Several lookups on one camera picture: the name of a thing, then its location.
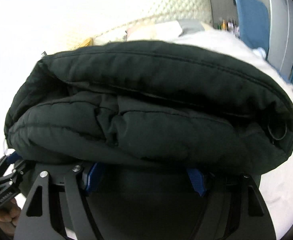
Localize grey pillow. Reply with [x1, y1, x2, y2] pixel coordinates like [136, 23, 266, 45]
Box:
[177, 19, 205, 36]

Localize light grey bed cover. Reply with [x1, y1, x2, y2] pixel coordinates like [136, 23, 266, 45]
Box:
[1, 31, 293, 240]

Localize grey wardrobe cabinet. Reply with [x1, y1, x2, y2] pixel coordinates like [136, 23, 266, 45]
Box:
[210, 0, 293, 78]

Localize black puffer jacket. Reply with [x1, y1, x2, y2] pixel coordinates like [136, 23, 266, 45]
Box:
[4, 39, 293, 240]

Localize person's left hand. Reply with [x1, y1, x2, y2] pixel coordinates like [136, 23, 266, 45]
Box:
[0, 198, 21, 237]

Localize bottles on side table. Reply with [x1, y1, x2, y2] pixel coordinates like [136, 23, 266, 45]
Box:
[217, 18, 240, 38]

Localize cream beige pillow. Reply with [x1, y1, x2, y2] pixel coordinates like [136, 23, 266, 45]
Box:
[93, 21, 183, 46]

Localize yellow pillow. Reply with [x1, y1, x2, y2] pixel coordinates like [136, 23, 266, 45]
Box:
[73, 37, 94, 50]

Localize cream quilted headboard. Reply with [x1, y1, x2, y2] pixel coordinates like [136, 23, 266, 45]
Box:
[65, 0, 213, 50]

